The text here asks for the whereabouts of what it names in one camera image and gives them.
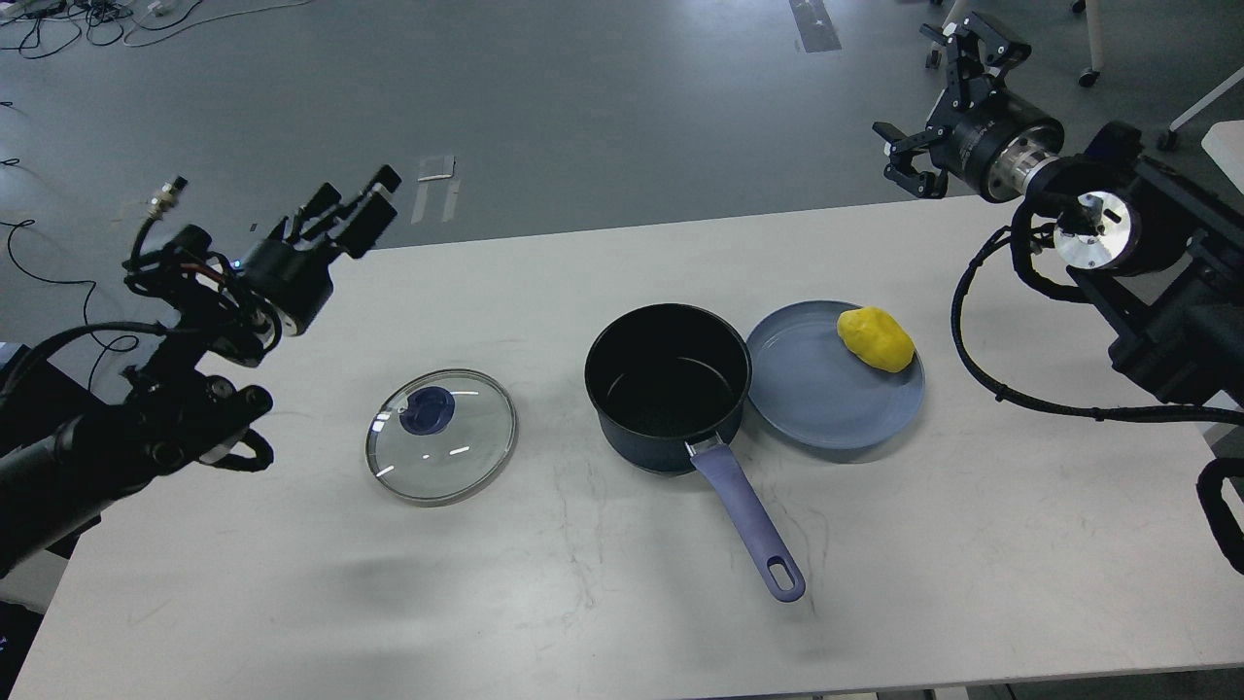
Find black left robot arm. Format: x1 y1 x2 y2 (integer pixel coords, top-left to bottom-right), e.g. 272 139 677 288
2 164 401 574

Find blue plate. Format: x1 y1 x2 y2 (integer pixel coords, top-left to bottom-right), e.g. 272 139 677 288
746 298 927 451

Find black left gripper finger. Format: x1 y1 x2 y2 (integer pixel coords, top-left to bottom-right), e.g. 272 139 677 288
328 196 398 259
296 164 401 244

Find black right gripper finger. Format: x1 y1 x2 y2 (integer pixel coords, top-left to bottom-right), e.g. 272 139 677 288
921 12 1033 108
872 122 950 199

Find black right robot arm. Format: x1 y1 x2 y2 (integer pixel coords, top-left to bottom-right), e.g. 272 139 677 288
875 12 1243 426

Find glass pot lid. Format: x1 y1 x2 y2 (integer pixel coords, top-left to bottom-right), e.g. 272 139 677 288
363 368 519 507

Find white chair leg left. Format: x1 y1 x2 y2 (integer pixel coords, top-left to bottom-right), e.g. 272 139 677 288
926 1 970 70

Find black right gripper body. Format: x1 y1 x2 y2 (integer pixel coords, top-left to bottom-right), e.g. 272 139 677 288
928 93 1065 203

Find white furniture at right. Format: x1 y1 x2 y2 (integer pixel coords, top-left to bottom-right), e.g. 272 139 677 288
1156 67 1243 193

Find black box at left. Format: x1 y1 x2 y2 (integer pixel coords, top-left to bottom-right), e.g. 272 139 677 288
0 344 88 458

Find yellow potato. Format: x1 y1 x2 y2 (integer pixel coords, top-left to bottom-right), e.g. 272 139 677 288
836 306 916 373

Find tangled floor cables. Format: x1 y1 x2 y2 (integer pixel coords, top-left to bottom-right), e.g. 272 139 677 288
0 0 322 63

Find dark blue saucepan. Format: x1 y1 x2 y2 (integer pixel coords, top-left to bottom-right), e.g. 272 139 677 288
585 302 806 603

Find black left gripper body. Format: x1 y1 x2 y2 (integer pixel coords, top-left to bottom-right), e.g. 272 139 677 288
238 239 336 336

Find white chair leg with caster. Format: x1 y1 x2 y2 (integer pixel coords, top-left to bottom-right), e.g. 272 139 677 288
1071 1 1106 88

